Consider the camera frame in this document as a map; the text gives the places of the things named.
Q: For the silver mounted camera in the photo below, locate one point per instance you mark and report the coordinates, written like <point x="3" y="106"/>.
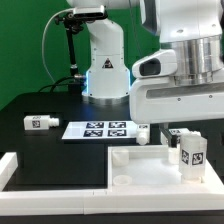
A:
<point x="89" y="12"/>

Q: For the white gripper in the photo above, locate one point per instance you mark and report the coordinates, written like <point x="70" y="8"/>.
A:
<point x="159" y="100"/>

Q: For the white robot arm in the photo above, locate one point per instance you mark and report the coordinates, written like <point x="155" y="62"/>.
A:
<point x="178" y="76"/>

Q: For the white U-shaped fence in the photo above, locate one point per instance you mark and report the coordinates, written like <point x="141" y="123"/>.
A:
<point x="95" y="201"/>

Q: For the white marker sheet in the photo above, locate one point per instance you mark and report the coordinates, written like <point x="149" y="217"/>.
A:
<point x="100" y="130"/>

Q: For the black camera stand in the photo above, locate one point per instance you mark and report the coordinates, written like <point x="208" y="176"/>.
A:
<point x="73" y="27"/>

